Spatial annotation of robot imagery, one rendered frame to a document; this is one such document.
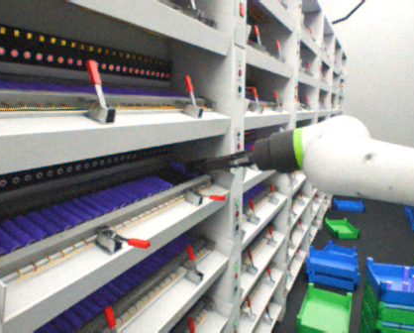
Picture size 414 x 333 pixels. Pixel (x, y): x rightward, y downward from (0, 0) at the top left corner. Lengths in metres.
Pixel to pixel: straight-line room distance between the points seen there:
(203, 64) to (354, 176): 0.52
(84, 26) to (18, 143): 0.39
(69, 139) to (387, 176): 0.45
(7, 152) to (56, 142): 0.06
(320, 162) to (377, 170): 0.08
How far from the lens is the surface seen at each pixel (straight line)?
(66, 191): 0.63
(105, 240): 0.52
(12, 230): 0.53
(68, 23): 0.70
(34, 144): 0.40
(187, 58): 0.90
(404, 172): 0.53
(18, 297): 0.45
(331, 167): 0.52
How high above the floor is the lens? 1.12
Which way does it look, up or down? 11 degrees down
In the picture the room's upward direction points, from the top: straight up
